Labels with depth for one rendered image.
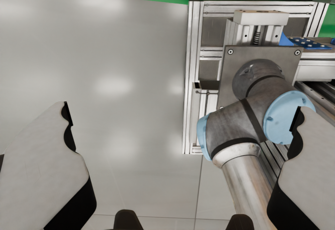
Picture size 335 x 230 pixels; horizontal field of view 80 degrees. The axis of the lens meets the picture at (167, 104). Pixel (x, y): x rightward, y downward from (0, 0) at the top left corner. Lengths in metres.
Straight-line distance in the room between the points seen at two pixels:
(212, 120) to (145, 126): 1.56
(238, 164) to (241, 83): 0.25
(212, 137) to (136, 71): 1.35
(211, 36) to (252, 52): 0.84
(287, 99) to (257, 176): 0.17
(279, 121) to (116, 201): 2.66
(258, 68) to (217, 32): 0.88
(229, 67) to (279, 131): 0.25
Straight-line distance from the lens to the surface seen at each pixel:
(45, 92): 2.19
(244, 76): 0.62
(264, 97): 0.51
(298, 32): 1.65
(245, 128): 0.50
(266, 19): 0.69
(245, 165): 0.47
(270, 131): 0.50
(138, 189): 2.72
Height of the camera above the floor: 1.63
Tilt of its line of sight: 61 degrees down
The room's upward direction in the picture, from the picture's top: 175 degrees counter-clockwise
